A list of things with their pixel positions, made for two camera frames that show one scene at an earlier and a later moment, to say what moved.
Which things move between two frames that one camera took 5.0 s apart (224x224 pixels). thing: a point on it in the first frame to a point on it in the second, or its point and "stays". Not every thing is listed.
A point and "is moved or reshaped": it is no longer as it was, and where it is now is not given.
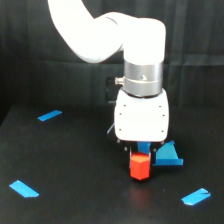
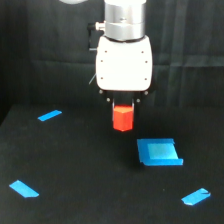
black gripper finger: [128, 156] to [112, 104]
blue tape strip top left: [49, 115] stays
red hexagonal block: [140, 165] is moved or reshaped
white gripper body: [141, 119] to [124, 66]
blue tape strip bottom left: [23, 189] stays
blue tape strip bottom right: [196, 196] stays
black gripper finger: [153, 153] to [133, 109]
